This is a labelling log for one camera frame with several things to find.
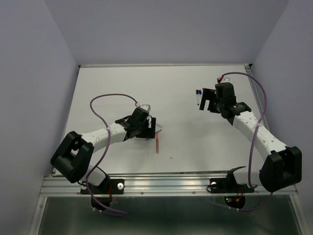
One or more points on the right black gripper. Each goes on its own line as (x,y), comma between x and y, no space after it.
(208,94)

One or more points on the black marker pen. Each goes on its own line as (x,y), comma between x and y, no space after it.
(198,99)

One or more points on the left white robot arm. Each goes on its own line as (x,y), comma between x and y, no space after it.
(73,156)

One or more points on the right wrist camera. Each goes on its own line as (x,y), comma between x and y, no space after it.
(223,79)

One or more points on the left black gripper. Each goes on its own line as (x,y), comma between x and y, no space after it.
(148,132)

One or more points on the aluminium frame rail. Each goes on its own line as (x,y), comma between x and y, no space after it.
(140,185)

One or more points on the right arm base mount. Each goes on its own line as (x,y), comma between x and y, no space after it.
(228,184)

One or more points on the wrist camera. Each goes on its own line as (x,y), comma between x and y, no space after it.
(223,79)
(146,107)

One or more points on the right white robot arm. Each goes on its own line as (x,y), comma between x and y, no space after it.
(282,165)

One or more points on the orange highlighter pen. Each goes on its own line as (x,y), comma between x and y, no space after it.
(157,143)

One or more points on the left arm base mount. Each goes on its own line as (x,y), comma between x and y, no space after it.
(105,187)

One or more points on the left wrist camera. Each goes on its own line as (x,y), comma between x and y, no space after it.
(146,107)

